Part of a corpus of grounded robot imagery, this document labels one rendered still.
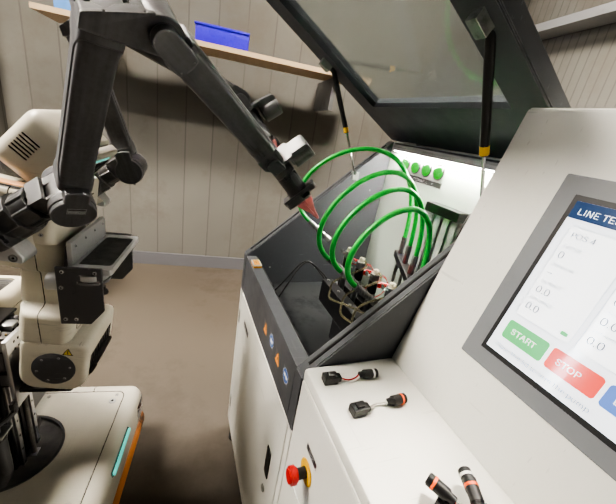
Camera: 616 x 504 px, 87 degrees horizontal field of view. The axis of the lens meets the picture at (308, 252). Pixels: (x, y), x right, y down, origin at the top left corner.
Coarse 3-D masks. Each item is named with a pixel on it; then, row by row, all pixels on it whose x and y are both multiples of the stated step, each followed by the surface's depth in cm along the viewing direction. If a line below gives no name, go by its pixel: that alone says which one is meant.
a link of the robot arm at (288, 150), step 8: (288, 144) 84; (296, 144) 84; (304, 144) 83; (280, 152) 85; (288, 152) 84; (296, 152) 84; (304, 152) 85; (312, 152) 86; (272, 160) 79; (288, 160) 84; (296, 160) 86; (304, 160) 87; (272, 168) 81; (280, 168) 83
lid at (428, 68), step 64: (320, 0) 84; (384, 0) 68; (448, 0) 58; (512, 0) 50; (320, 64) 109; (384, 64) 90; (448, 64) 72; (512, 64) 58; (384, 128) 128; (448, 128) 94; (512, 128) 74
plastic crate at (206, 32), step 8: (200, 24) 208; (208, 24) 208; (200, 32) 209; (208, 32) 210; (216, 32) 211; (224, 32) 212; (232, 32) 213; (240, 32) 213; (208, 40) 212; (216, 40) 213; (224, 40) 214; (232, 40) 214; (240, 40) 215; (248, 40) 218; (240, 48) 217
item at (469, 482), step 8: (464, 472) 48; (432, 480) 46; (440, 480) 46; (464, 480) 47; (472, 480) 46; (432, 488) 45; (440, 488) 45; (448, 488) 45; (464, 488) 47; (472, 488) 45; (440, 496) 45; (448, 496) 44; (472, 496) 45; (480, 496) 45
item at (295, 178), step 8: (296, 176) 89; (280, 184) 91; (288, 184) 88; (296, 184) 88; (304, 184) 90; (312, 184) 88; (288, 192) 90; (296, 192) 89; (304, 192) 90; (288, 200) 90
